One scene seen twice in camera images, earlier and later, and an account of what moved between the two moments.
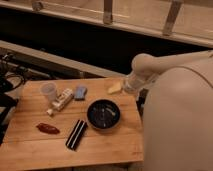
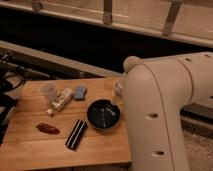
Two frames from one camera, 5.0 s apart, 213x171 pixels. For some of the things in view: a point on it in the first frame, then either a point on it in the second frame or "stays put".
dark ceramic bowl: x=103 y=114 stays put
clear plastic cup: x=50 y=90 stays put
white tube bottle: x=61 y=101 stays put
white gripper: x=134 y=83 → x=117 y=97
